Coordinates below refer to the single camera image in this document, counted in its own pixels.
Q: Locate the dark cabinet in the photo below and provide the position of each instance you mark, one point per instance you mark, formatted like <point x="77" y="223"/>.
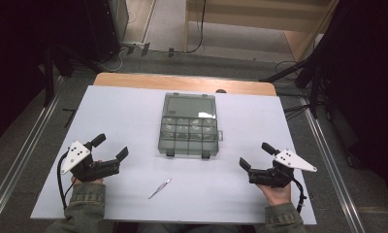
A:
<point x="108" y="26"/>

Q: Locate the wooden table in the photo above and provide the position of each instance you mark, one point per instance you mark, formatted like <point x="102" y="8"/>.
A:
<point x="182" y="82"/>

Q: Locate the black metal stand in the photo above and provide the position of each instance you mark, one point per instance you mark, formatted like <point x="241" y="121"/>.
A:
<point x="49" y="77"/>
<point x="308" y="74"/>

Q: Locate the person's left hand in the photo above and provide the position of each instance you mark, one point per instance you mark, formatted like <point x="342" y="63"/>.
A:
<point x="88" y="182"/>

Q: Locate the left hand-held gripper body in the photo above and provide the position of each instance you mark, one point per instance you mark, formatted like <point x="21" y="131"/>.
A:
<point x="85" y="168"/>

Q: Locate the metal tweezers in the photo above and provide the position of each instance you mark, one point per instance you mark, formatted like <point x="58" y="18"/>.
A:
<point x="159" y="189"/>

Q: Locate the light wooden furniture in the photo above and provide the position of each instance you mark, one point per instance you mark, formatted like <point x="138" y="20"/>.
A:
<point x="256" y="19"/>

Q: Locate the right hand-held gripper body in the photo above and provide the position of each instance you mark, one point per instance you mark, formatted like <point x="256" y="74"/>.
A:
<point x="279" y="176"/>

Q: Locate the small dark round object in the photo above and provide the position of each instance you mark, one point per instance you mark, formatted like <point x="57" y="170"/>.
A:
<point x="220" y="91"/>

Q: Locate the clear grey plastic compartment box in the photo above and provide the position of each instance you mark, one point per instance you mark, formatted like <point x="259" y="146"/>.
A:
<point x="188" y="126"/>

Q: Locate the white board table cover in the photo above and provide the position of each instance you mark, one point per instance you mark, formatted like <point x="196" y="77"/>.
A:
<point x="134" y="123"/>

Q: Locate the person's right hand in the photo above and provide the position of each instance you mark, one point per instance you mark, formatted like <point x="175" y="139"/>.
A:
<point x="278" y="195"/>

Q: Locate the metal floor rail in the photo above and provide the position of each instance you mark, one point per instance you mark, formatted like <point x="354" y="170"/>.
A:
<point x="334" y="174"/>
<point x="24" y="145"/>

